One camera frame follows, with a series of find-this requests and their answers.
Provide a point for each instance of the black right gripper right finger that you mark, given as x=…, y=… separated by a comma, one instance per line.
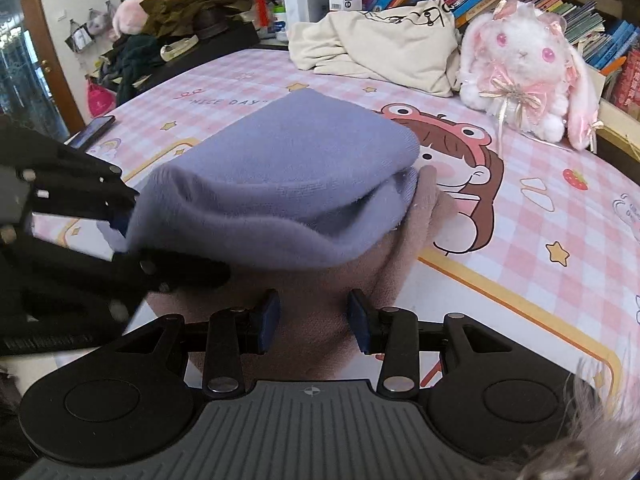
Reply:
x=392, y=332

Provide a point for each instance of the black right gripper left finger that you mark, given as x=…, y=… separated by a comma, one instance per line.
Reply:
x=233, y=333

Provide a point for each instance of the purple and pink sweater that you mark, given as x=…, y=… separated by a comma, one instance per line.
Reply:
x=309, y=195

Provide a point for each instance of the black smartphone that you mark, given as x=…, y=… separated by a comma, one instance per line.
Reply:
x=88, y=136

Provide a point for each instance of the pink checked table mat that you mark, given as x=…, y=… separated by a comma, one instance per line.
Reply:
x=560, y=273

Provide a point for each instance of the cream canvas bag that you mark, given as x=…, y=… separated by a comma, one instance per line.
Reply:
x=415, y=46

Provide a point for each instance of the white pink plush bunny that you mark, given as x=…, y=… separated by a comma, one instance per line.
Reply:
x=517, y=65

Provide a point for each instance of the white green lidded jar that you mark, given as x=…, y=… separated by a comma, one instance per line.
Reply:
x=280, y=23

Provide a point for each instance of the olive green garment pile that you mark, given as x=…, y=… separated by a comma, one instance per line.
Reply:
x=177, y=17

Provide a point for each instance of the red bottle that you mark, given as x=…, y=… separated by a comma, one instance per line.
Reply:
x=262, y=13

